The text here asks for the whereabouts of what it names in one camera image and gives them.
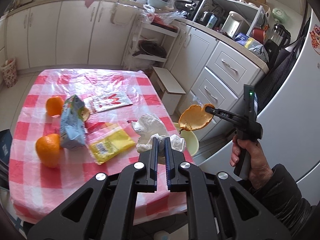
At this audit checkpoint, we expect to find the blue juice carton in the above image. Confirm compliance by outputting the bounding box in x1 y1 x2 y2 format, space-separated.
60 95 85 151

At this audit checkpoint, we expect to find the red white checkered tablecloth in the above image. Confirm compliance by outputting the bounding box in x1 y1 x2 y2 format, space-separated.
9 69 177 224

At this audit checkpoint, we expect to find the white plastic bag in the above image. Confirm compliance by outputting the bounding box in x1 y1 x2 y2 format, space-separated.
131 114 187 153

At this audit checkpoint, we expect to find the yellow snack wrapper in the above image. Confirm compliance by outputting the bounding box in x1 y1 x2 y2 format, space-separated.
86 124 136 165

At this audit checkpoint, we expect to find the person's black sleeve forearm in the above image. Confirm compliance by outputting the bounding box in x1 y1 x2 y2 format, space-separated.
239 164 319 239

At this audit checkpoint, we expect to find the half peeled orange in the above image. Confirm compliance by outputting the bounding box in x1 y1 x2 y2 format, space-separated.
46 96 64 116

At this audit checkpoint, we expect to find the whole orange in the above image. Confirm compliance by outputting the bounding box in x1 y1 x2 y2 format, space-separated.
35 133 61 168

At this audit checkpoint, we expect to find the black wok pan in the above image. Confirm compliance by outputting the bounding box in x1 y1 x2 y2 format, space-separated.
132 40 167 58

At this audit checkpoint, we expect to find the person's right hand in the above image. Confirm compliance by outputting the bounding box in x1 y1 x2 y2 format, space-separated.
229 134 274 190

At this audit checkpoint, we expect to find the white corner storage shelf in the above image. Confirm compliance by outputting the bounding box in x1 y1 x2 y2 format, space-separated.
121 20 181 70

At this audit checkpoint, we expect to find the white red printed packet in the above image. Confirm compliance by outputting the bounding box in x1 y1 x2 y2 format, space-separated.
84 92 132 114

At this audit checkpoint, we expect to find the orange peel piece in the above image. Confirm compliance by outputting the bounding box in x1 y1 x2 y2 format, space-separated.
178 103 215 131

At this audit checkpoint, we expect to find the small white step stool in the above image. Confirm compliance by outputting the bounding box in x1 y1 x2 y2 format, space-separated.
150 67 186 115

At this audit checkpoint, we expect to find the white electric kettle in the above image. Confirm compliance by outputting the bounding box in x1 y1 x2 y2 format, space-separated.
222 11 251 38

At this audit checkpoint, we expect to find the floral waste basket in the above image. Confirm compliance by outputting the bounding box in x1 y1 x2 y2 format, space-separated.
1 58 17 88

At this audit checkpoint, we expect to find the yellow plastic trash bin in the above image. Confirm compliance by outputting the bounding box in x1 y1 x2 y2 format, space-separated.
170 131 199 157

